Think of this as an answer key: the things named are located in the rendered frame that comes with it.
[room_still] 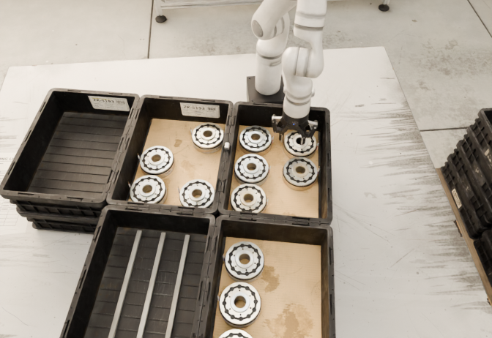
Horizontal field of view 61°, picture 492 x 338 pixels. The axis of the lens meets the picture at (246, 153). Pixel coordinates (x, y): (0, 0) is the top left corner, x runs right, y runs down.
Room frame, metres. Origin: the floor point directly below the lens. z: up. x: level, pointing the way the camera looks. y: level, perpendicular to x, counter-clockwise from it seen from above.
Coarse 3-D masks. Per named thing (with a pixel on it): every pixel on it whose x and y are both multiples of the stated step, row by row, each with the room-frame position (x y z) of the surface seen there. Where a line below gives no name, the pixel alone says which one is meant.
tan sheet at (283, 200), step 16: (240, 128) 0.86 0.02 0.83; (272, 128) 0.86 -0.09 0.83; (272, 144) 0.79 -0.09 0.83; (272, 160) 0.73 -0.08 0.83; (272, 176) 0.67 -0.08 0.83; (272, 192) 0.61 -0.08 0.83; (288, 192) 0.61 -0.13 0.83; (304, 192) 0.61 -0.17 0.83; (272, 208) 0.56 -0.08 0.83; (288, 208) 0.56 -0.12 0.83; (304, 208) 0.56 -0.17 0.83
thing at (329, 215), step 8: (240, 104) 0.88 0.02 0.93; (248, 104) 0.88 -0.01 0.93; (256, 104) 0.88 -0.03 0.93; (264, 104) 0.88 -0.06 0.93; (272, 104) 0.88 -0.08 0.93; (280, 104) 0.88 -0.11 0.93; (328, 112) 0.84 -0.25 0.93; (232, 120) 0.81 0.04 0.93; (328, 120) 0.81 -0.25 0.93; (232, 128) 0.78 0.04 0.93; (328, 128) 0.78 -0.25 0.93; (232, 136) 0.75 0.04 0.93; (328, 136) 0.75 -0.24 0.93; (232, 144) 0.72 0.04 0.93; (328, 144) 0.72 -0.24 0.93; (328, 152) 0.69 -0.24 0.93; (328, 160) 0.67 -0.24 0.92; (224, 168) 0.63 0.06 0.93; (328, 168) 0.63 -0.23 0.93; (224, 176) 0.61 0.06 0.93; (328, 176) 0.61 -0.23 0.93; (224, 184) 0.59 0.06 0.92; (328, 184) 0.58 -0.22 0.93; (224, 192) 0.56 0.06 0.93; (328, 192) 0.57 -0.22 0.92; (224, 200) 0.53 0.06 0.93; (328, 200) 0.53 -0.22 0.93; (328, 208) 0.51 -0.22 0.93; (240, 216) 0.49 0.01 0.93; (248, 216) 0.49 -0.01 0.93; (256, 216) 0.49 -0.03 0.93; (264, 216) 0.49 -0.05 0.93; (272, 216) 0.49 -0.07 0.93; (280, 216) 0.49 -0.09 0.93; (288, 216) 0.49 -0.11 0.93; (296, 216) 0.49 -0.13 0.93; (328, 216) 0.49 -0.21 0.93; (328, 224) 0.47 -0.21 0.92
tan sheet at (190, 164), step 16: (160, 128) 0.86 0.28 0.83; (176, 128) 0.86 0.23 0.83; (192, 128) 0.86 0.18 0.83; (224, 128) 0.86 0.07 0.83; (160, 144) 0.79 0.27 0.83; (176, 144) 0.79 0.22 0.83; (192, 144) 0.79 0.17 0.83; (176, 160) 0.73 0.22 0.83; (192, 160) 0.73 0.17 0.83; (208, 160) 0.73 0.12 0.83; (176, 176) 0.67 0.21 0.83; (192, 176) 0.67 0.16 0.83; (208, 176) 0.67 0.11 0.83; (176, 192) 0.61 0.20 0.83
